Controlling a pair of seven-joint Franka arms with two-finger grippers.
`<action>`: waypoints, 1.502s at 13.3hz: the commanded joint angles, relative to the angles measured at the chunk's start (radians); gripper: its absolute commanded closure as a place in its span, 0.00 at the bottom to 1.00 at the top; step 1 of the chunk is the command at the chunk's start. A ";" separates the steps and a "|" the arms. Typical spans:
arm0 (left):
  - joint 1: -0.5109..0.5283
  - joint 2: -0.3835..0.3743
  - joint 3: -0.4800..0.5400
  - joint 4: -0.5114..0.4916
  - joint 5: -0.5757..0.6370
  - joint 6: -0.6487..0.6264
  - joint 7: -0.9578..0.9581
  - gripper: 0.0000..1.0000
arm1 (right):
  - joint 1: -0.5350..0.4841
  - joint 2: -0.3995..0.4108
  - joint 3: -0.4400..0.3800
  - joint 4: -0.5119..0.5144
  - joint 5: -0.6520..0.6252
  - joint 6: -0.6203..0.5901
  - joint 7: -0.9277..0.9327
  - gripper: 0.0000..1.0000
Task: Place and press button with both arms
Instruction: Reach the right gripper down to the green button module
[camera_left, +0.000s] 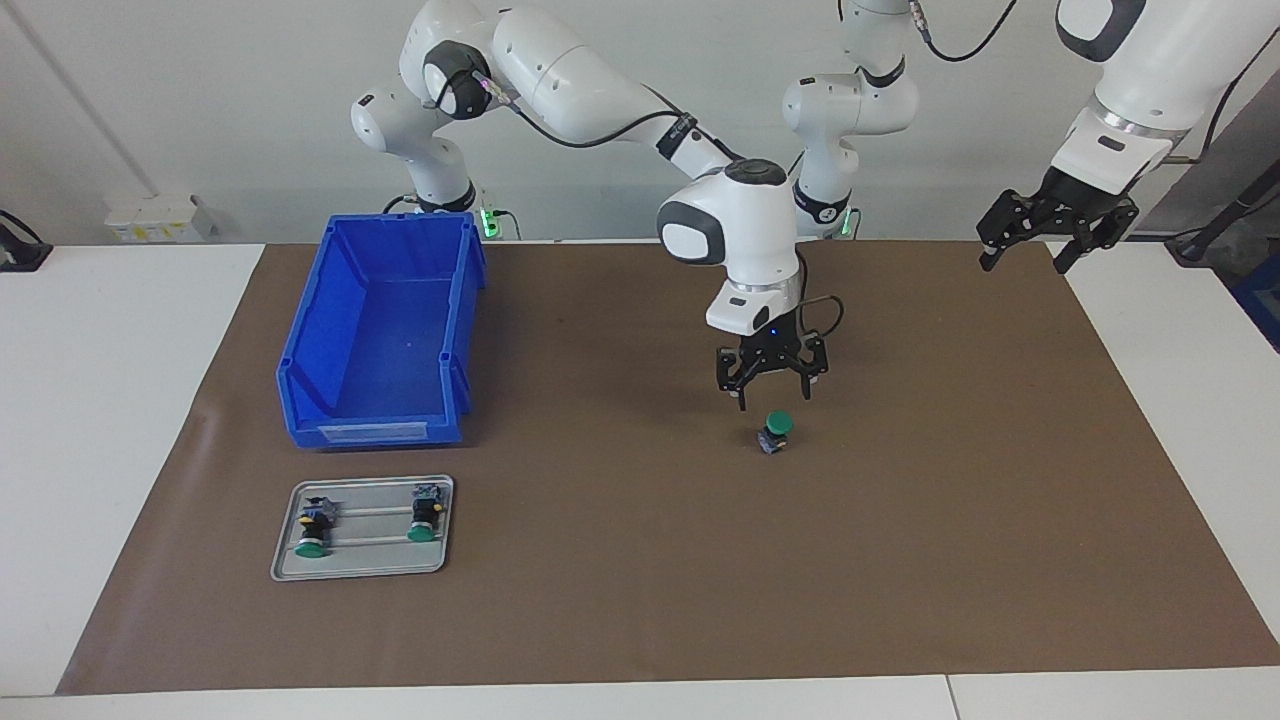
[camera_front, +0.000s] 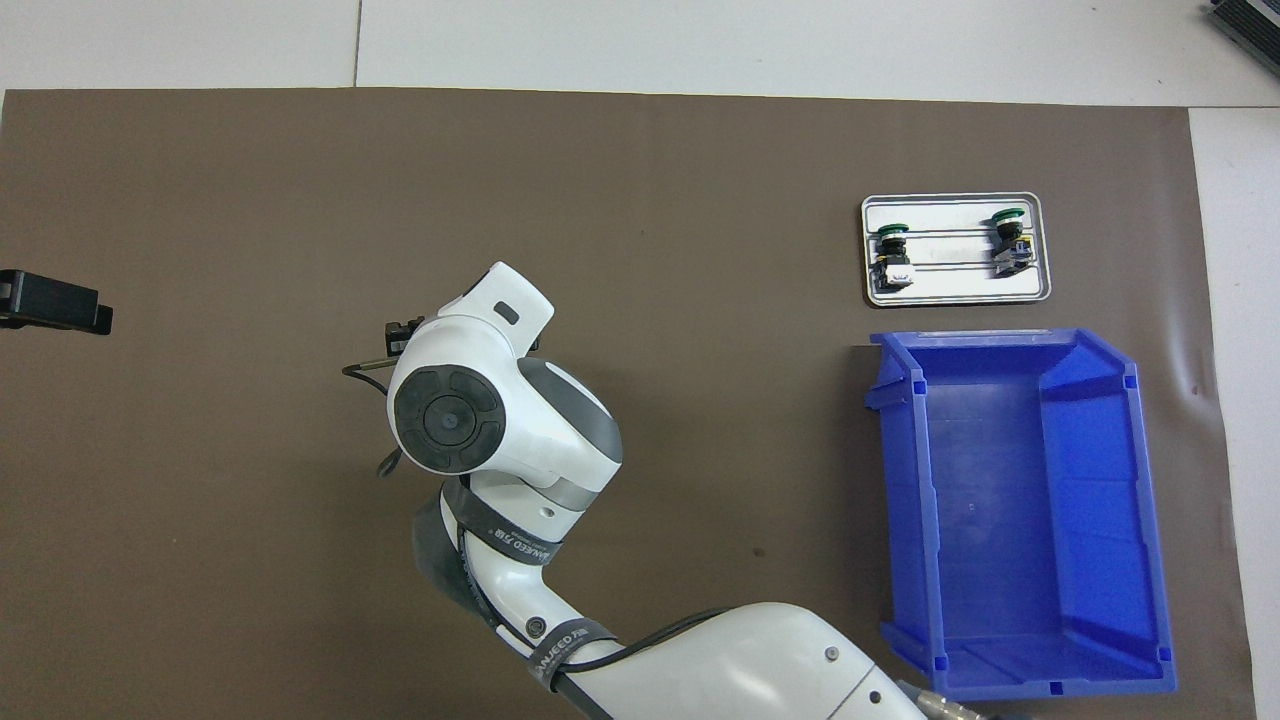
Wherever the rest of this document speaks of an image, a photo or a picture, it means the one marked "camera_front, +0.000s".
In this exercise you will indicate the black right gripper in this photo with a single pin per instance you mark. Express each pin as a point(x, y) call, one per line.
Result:
point(403, 335)

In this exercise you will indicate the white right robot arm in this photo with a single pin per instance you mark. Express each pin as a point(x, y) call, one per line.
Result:
point(500, 400)

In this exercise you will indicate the green push button white label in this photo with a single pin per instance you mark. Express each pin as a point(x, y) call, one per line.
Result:
point(893, 262)

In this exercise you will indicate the green push button grey block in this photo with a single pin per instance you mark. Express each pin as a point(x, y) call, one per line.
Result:
point(1010, 250)

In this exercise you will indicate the brown table mat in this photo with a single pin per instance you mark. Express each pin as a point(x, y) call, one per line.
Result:
point(250, 550)

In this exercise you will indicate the silver metal tray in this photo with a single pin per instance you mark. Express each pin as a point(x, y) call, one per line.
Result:
point(950, 285)

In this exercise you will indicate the blue plastic storage bin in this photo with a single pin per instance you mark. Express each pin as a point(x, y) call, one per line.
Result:
point(1000, 520)

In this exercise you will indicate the grey ribbed device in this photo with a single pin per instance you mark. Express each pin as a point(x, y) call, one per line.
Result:
point(1255, 25)

